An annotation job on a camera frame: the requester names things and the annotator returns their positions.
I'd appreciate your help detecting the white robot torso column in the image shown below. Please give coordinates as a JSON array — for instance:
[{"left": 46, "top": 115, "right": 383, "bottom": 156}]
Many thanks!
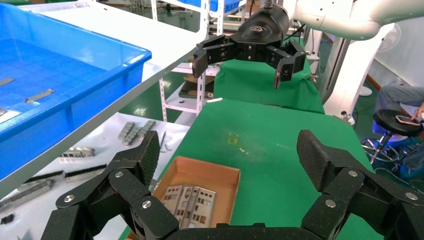
[{"left": 322, "top": 23, "right": 397, "bottom": 125}]

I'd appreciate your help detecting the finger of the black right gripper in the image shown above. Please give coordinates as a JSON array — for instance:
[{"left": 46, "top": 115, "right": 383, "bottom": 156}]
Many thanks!
[
  {"left": 264, "top": 39, "right": 307, "bottom": 90},
  {"left": 192, "top": 34, "right": 238, "bottom": 79}
]

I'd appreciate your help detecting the folded sheet metal bracket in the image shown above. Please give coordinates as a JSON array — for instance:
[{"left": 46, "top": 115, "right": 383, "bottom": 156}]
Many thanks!
[{"left": 0, "top": 178, "right": 56, "bottom": 213}]

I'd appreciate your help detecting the bystander hand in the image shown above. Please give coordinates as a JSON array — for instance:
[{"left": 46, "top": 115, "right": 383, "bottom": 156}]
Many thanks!
[{"left": 411, "top": 102, "right": 424, "bottom": 122}]

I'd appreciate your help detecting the cardboard box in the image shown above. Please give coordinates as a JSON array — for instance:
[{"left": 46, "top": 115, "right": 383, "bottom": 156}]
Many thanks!
[{"left": 126, "top": 155, "right": 242, "bottom": 240}]

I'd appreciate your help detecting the light smartphone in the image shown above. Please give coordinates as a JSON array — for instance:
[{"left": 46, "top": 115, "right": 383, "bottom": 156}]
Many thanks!
[{"left": 395, "top": 114, "right": 422, "bottom": 127}]

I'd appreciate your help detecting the metal connector strip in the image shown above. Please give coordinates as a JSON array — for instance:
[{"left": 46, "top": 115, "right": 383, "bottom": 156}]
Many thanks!
[
  {"left": 118, "top": 121, "right": 136, "bottom": 139},
  {"left": 137, "top": 120, "right": 157, "bottom": 137},
  {"left": 123, "top": 127, "right": 147, "bottom": 147}
]

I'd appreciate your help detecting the black round swivel stool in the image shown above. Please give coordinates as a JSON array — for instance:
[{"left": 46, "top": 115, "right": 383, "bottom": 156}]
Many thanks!
[{"left": 360, "top": 109, "right": 424, "bottom": 167}]

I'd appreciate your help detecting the brown cardboard piece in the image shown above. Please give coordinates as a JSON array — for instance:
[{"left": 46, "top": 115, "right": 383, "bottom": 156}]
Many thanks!
[{"left": 178, "top": 73, "right": 216, "bottom": 100}]

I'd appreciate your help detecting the long metal bar part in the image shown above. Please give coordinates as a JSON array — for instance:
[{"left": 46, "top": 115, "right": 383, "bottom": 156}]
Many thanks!
[
  {"left": 24, "top": 170, "right": 65, "bottom": 186},
  {"left": 64, "top": 164, "right": 108, "bottom": 184}
]

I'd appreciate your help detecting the blue storage bin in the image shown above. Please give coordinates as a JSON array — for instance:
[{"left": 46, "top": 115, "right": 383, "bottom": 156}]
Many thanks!
[{"left": 210, "top": 0, "right": 243, "bottom": 13}]

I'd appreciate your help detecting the perforated metal shield plate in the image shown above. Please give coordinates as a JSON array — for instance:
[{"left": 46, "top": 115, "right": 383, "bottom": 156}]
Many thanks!
[
  {"left": 173, "top": 185, "right": 200, "bottom": 229},
  {"left": 161, "top": 184, "right": 185, "bottom": 216},
  {"left": 187, "top": 186, "right": 217, "bottom": 229}
]

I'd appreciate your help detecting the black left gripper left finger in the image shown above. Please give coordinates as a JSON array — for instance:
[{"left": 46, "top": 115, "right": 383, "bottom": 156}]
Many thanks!
[{"left": 41, "top": 130, "right": 180, "bottom": 240}]

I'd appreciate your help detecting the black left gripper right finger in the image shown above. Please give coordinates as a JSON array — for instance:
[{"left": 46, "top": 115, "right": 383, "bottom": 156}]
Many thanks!
[{"left": 296, "top": 129, "right": 424, "bottom": 240}]

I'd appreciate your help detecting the blue plastic tray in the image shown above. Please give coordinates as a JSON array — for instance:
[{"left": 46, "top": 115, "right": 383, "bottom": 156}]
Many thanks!
[{"left": 0, "top": 3, "right": 153, "bottom": 181}]

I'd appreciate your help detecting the white metal shelf board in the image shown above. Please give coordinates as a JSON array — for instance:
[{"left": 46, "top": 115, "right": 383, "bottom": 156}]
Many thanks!
[{"left": 0, "top": 0, "right": 208, "bottom": 200}]

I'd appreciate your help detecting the white fan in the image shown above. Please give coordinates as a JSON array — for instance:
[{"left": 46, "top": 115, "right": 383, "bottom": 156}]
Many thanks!
[{"left": 375, "top": 22, "right": 402, "bottom": 54}]

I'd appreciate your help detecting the perforated metal part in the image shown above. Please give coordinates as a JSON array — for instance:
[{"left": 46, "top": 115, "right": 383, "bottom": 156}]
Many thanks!
[{"left": 59, "top": 146, "right": 97, "bottom": 160}]

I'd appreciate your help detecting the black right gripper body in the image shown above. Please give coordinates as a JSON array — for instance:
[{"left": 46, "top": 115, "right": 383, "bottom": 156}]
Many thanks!
[{"left": 231, "top": 4, "right": 291, "bottom": 64}]

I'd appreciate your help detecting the white perforated shelf post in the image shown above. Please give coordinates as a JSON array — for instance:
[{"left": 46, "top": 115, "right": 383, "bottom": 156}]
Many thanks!
[
  {"left": 158, "top": 77, "right": 169, "bottom": 123},
  {"left": 195, "top": 0, "right": 211, "bottom": 116}
]

